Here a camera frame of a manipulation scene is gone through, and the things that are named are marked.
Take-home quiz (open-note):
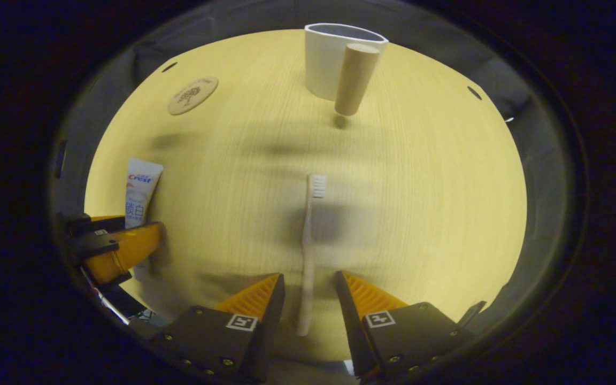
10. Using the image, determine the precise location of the pale pink toothbrush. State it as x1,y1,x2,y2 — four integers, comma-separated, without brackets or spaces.
296,174,327,336

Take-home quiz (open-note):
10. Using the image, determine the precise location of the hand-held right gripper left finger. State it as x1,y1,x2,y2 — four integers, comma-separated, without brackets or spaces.
150,273,286,383

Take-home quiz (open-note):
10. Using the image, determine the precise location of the white cup with wooden handle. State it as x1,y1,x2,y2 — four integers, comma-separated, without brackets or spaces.
304,23,389,117

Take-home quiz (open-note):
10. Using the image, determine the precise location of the white toothpaste tube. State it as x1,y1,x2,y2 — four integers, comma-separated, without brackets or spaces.
125,158,164,229

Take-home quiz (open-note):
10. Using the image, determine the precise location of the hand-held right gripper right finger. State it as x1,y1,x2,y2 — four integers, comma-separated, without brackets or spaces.
334,271,488,381

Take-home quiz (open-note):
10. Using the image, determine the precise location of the round cork coaster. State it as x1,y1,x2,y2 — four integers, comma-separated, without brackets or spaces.
167,76,219,116

